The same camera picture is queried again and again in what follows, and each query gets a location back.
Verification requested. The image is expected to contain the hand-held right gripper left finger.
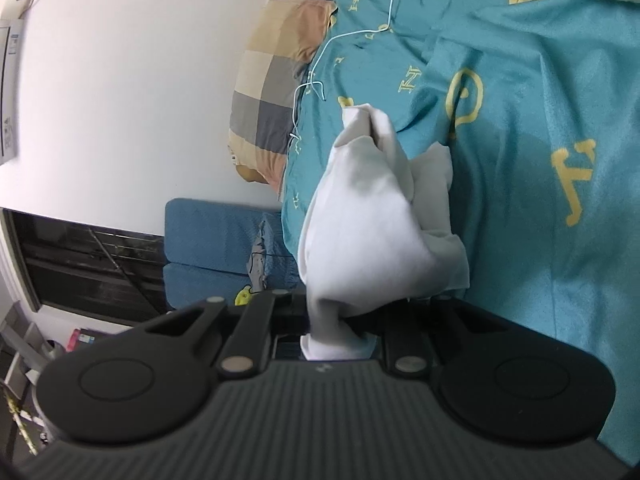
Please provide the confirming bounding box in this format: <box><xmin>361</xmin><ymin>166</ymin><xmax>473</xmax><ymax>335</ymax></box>
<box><xmin>144</xmin><ymin>290</ymin><xmax>308</xmax><ymax>380</ymax></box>

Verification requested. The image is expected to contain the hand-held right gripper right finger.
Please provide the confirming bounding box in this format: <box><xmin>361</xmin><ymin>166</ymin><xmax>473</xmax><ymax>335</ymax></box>
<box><xmin>372</xmin><ymin>295</ymin><xmax>507</xmax><ymax>380</ymax></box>

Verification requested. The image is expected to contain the white garment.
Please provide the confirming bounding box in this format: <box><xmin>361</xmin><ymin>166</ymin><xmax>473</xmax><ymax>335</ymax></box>
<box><xmin>298</xmin><ymin>102</ymin><xmax>471</xmax><ymax>362</ymax></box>

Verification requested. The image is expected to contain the blue covered chair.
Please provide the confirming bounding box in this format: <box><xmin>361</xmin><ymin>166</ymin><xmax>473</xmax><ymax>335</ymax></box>
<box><xmin>164</xmin><ymin>197</ymin><xmax>285</xmax><ymax>265</ymax></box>
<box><xmin>162</xmin><ymin>259</ymin><xmax>307</xmax><ymax>312</ymax></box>

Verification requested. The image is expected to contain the grey cloth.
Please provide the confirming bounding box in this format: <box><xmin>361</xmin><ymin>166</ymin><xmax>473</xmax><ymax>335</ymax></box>
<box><xmin>246</xmin><ymin>219</ymin><xmax>275</xmax><ymax>292</ymax></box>

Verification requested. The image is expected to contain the teal patterned bed sheet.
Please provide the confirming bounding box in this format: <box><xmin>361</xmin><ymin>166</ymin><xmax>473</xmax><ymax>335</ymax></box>
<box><xmin>279</xmin><ymin>0</ymin><xmax>640</xmax><ymax>461</ymax></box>

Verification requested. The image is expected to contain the dark barred window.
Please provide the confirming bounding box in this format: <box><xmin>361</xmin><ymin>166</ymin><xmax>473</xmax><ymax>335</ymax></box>
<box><xmin>0</xmin><ymin>207</ymin><xmax>167</xmax><ymax>322</ymax></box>

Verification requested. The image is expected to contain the checked pillow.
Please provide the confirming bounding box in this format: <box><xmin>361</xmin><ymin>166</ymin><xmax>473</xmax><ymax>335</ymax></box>
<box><xmin>227</xmin><ymin>0</ymin><xmax>338</xmax><ymax>196</ymax></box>

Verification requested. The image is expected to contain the white air conditioner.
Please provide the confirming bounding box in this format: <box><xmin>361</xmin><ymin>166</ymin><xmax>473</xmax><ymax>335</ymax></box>
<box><xmin>0</xmin><ymin>19</ymin><xmax>26</xmax><ymax>165</ymax></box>

